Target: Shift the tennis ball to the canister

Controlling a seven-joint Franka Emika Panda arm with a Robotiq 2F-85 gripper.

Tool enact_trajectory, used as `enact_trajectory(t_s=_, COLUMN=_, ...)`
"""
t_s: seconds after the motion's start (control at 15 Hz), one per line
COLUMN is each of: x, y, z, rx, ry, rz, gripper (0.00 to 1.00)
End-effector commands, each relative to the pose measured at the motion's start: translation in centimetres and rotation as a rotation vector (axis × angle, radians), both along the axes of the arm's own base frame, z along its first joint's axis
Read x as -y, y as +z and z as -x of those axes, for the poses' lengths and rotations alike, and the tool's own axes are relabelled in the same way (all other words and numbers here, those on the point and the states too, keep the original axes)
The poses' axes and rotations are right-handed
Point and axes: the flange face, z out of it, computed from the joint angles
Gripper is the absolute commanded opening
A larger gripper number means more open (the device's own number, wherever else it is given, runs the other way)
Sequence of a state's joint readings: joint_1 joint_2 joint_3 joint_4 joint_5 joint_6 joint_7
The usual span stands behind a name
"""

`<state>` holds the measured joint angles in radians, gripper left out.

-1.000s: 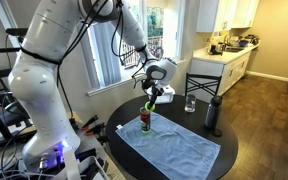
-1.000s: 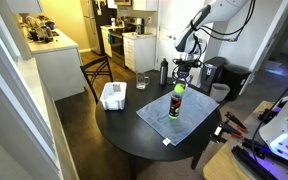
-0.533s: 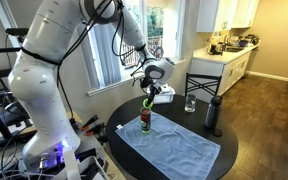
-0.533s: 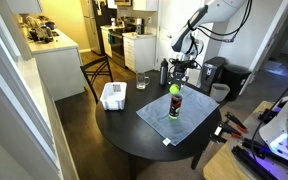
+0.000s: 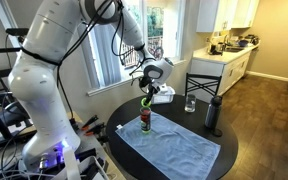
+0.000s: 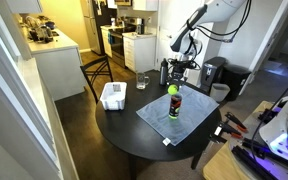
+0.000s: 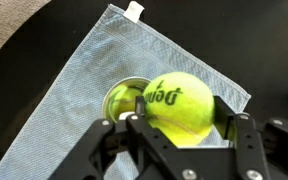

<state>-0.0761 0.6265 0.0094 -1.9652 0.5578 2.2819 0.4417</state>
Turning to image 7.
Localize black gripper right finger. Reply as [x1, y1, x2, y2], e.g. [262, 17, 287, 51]
[213, 95, 288, 180]

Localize clear tennis ball canister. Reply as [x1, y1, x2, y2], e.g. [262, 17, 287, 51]
[101, 76, 152, 123]

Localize light blue towel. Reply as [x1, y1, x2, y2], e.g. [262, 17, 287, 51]
[0, 0, 252, 180]

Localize yellow-green tennis ball with print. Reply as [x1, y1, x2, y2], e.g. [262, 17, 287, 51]
[143, 71, 216, 147]

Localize tennis ball inside canister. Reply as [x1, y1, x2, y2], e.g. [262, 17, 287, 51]
[110, 84, 146, 118]

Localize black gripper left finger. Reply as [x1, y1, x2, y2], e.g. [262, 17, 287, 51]
[48, 95, 185, 180]

